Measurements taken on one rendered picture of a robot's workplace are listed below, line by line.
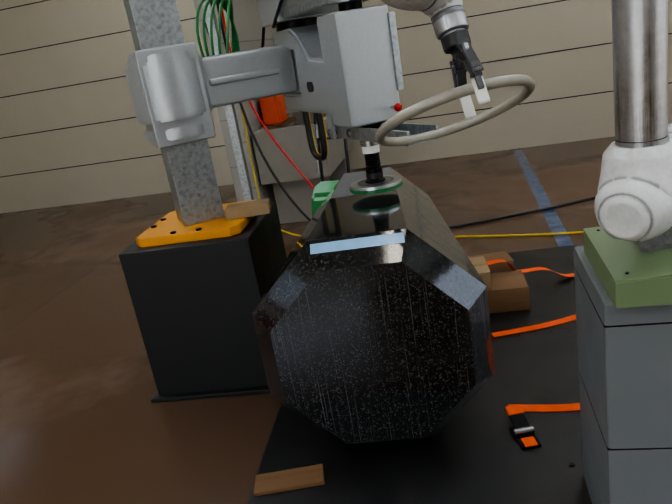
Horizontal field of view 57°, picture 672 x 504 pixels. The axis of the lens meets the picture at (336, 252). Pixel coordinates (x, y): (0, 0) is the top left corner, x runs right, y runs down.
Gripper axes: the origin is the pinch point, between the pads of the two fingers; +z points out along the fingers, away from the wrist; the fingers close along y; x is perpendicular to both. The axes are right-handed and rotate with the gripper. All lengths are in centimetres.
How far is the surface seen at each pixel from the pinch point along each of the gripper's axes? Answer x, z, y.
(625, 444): -8, 93, -6
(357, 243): 37, 23, 47
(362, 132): 20, -19, 75
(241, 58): 57, -75, 113
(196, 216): 97, -15, 125
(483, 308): 2, 56, 51
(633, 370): -12, 74, -14
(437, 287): 16, 45, 43
